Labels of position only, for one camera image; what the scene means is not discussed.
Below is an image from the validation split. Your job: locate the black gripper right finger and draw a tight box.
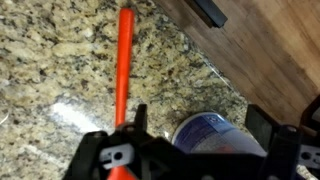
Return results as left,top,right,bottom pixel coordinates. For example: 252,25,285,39
245,104,280,147

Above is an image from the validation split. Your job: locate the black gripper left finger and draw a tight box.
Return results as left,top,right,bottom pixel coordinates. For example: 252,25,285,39
134,104,147,132

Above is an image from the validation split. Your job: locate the white wipes canister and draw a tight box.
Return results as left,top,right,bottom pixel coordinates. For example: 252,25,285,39
172,112,266,156

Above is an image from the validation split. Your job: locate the orange silicone spatula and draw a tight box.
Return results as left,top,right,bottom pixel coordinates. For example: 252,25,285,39
106,7,138,180

